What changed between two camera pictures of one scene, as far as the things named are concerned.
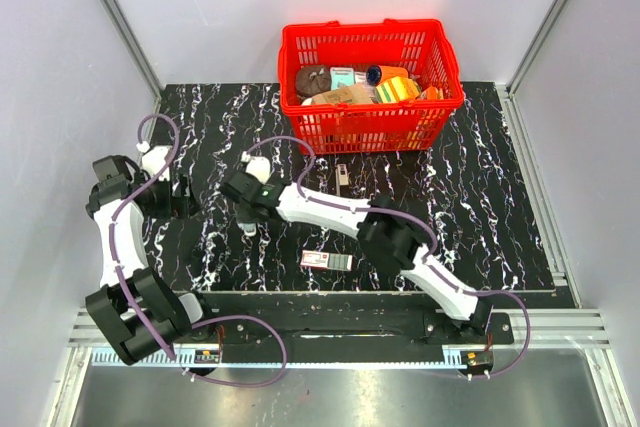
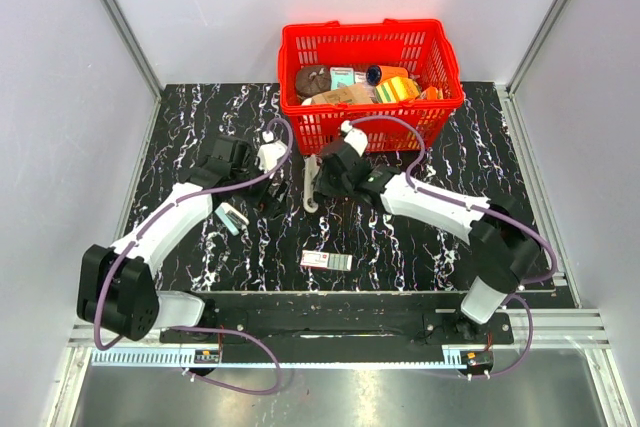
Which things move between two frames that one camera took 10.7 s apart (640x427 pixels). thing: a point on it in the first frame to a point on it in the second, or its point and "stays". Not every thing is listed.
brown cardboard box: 352,94 stays
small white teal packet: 250,229 to 231,218
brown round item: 311,80 stays
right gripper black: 244,217 to 321,182
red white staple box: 327,260 stays
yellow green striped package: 397,89 stays
